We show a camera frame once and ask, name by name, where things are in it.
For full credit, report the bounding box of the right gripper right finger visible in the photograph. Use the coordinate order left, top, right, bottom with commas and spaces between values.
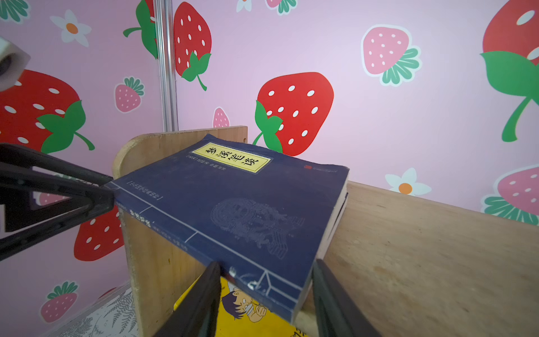
312, 259, 381, 337

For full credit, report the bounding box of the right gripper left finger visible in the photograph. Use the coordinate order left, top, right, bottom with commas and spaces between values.
154, 262, 221, 336

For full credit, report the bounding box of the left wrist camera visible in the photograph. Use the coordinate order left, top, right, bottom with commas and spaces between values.
0, 37, 31, 92

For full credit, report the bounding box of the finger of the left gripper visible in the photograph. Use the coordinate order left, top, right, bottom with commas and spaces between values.
1, 143, 115, 260

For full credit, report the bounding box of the blue book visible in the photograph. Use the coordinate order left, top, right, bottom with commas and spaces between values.
107, 135, 350, 322

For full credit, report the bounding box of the yellow cartoon cover book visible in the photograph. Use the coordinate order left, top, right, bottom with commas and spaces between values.
172, 275, 310, 337

